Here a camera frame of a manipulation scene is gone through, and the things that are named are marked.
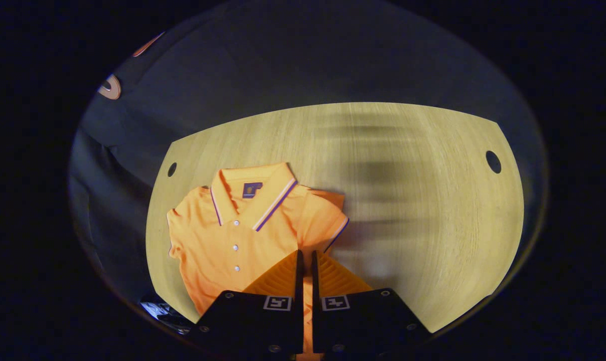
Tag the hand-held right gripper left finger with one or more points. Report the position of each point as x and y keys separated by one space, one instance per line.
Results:
x=299 y=286

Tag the orange T-shirt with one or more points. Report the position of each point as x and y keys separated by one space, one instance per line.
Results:
x=217 y=235

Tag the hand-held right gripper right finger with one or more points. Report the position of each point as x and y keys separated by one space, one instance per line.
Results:
x=315 y=286

